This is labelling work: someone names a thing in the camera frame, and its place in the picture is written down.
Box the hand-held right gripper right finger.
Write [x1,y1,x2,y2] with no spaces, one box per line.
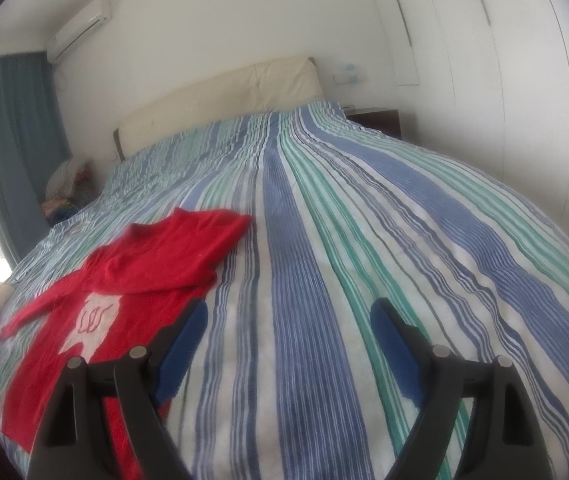
[369,297,547,480]

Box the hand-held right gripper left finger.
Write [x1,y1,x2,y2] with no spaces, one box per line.
[24,297,210,480]

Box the red sweater with white print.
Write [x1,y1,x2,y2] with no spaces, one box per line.
[0,208,254,480]

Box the pile of clothes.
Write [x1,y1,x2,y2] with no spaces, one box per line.
[40,159,96,223]

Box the striped bed sheet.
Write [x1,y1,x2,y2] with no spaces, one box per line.
[0,100,569,480]

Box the dark wooden nightstand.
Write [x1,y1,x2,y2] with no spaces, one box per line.
[345,107,404,141]

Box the cream padded headboard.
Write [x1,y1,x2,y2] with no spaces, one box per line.
[113,56,325,162]

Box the blue curtain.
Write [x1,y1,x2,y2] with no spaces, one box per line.
[0,52,72,266]

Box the white built-in wardrobe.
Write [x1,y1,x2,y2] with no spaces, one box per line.
[359,0,569,271]

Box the white air conditioner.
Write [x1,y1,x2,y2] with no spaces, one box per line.
[46,0,112,64]

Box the wall socket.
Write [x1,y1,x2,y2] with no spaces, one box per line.
[333,64,365,85]

